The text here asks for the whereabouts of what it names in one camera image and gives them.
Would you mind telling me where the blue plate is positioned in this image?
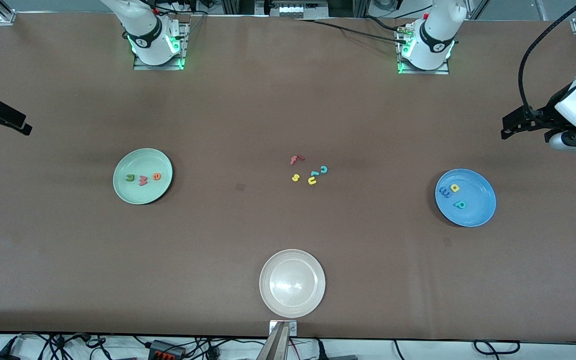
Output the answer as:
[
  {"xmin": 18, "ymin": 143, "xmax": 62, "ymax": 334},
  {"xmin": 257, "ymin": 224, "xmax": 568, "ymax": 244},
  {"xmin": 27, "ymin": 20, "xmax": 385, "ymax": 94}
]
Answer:
[{"xmin": 435, "ymin": 168, "xmax": 497, "ymax": 228}]

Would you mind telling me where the light green plate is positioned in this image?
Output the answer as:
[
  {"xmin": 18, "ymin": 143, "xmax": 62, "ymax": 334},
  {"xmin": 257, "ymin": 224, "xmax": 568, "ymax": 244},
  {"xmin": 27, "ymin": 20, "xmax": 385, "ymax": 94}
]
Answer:
[{"xmin": 113, "ymin": 148, "xmax": 174, "ymax": 205}]

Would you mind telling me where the brown table cover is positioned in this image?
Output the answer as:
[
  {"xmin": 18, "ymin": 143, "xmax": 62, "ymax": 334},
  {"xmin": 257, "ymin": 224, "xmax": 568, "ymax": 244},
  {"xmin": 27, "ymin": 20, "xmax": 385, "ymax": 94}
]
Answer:
[{"xmin": 0, "ymin": 12, "xmax": 576, "ymax": 344}]

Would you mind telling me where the white power strip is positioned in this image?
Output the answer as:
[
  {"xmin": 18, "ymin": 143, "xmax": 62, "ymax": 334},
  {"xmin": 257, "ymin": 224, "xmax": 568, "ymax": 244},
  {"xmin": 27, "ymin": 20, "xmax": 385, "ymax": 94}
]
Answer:
[{"xmin": 268, "ymin": 0, "xmax": 329, "ymax": 19}]

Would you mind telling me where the black orange power block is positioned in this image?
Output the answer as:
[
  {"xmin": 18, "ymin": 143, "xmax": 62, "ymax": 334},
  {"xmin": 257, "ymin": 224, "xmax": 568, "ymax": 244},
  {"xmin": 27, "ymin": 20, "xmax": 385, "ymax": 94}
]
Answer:
[{"xmin": 148, "ymin": 340, "xmax": 187, "ymax": 360}]

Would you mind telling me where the beige plate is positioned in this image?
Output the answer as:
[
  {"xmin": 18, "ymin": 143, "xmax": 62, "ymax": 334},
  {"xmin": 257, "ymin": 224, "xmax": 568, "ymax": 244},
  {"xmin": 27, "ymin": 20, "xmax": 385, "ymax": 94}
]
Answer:
[{"xmin": 259, "ymin": 249, "xmax": 326, "ymax": 319}]

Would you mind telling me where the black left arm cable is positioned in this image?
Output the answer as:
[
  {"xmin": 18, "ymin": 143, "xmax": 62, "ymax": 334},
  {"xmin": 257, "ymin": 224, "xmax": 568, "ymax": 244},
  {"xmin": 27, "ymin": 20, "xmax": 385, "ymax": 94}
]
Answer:
[{"xmin": 518, "ymin": 0, "xmax": 576, "ymax": 114}]

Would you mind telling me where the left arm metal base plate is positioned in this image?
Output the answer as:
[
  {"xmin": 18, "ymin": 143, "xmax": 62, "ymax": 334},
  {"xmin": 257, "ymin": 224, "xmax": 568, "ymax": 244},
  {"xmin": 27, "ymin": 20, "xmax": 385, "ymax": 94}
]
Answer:
[{"xmin": 396, "ymin": 22, "xmax": 450, "ymax": 76}]

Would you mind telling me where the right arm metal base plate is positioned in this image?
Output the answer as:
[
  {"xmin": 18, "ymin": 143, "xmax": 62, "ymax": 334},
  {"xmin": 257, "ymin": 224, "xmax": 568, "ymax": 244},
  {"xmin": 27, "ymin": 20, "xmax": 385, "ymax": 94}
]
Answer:
[{"xmin": 133, "ymin": 22, "xmax": 190, "ymax": 71}]

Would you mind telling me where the long black table cable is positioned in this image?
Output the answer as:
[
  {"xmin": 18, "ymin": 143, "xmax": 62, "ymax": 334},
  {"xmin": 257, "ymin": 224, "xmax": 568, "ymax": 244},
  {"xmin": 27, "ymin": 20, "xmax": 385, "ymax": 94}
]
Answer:
[{"xmin": 293, "ymin": 17, "xmax": 410, "ymax": 44}]

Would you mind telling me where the looped black floor cable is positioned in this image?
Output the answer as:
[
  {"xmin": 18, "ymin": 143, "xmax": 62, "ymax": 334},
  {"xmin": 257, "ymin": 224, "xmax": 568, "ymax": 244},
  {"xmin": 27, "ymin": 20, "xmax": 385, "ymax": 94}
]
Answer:
[{"xmin": 473, "ymin": 340, "xmax": 521, "ymax": 356}]

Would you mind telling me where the tangled black cable bundle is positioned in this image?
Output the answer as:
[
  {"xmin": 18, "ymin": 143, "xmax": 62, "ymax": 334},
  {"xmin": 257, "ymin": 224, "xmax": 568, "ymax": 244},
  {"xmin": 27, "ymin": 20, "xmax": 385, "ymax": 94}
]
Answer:
[{"xmin": 13, "ymin": 332, "xmax": 114, "ymax": 360}]

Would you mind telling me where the metal post bracket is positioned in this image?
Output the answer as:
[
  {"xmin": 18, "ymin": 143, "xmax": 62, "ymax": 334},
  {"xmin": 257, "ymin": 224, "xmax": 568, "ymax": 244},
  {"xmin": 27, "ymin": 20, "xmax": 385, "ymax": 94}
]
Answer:
[{"xmin": 269, "ymin": 320, "xmax": 298, "ymax": 337}]

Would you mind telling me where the aluminium camera post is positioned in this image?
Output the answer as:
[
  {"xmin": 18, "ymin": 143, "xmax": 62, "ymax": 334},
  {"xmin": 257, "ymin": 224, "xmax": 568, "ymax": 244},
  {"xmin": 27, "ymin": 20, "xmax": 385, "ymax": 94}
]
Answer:
[{"xmin": 257, "ymin": 321, "xmax": 291, "ymax": 360}]

